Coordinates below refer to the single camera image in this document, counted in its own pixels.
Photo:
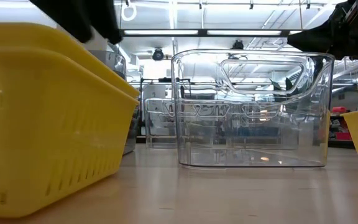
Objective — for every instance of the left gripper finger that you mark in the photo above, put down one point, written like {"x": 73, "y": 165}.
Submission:
{"x": 110, "y": 25}
{"x": 70, "y": 18}

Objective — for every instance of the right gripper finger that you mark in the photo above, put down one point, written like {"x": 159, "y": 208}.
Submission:
{"x": 312, "y": 40}

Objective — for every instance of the clear plastic basket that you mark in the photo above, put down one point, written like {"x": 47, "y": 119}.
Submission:
{"x": 157, "y": 130}
{"x": 253, "y": 155}
{"x": 259, "y": 112}

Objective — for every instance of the black hanging device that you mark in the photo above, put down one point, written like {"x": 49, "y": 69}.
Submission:
{"x": 158, "y": 54}
{"x": 238, "y": 45}

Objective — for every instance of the long ceiling light fixture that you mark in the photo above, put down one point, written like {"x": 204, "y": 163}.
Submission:
{"x": 166, "y": 32}

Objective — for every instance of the pink red object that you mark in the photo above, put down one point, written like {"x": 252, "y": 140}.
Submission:
{"x": 339, "y": 109}

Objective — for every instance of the red storage bins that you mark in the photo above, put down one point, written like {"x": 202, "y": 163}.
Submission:
{"x": 343, "y": 136}

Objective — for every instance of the black aluminium crossbar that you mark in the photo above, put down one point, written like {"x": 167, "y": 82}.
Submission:
{"x": 340, "y": 143}

